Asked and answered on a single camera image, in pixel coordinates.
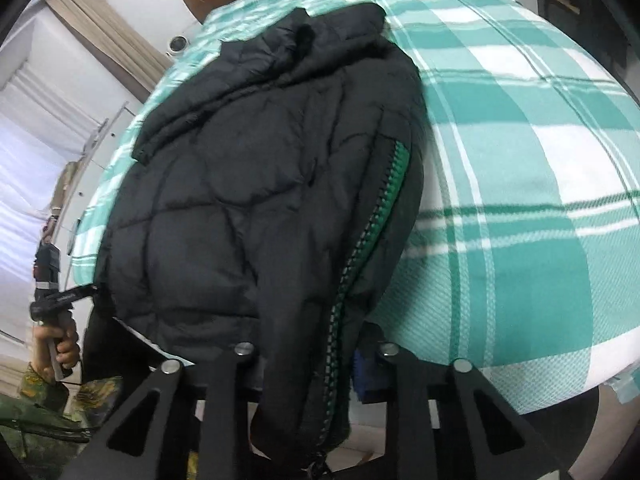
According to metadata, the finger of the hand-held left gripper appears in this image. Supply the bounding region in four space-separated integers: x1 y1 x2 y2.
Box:
56 284 100 307

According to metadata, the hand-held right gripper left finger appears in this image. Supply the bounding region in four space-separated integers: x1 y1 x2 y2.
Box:
62 342 263 480

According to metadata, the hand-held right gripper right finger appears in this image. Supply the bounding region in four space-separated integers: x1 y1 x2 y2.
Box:
352 325 576 480

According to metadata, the black puffer jacket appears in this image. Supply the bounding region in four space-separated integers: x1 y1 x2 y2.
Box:
82 2 426 476

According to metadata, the person's left forearm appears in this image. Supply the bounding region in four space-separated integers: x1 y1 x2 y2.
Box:
0 360 126 463

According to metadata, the person's left hand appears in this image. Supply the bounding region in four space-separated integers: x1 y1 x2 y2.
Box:
31 317 82 383

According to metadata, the low white cabinet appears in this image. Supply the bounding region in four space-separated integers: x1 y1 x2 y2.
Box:
47 100 147 266

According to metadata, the bed with green checked sheet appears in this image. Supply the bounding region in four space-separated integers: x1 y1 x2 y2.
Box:
70 0 640 416

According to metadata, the beige curtain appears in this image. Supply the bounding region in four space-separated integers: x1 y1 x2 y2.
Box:
45 0 173 106

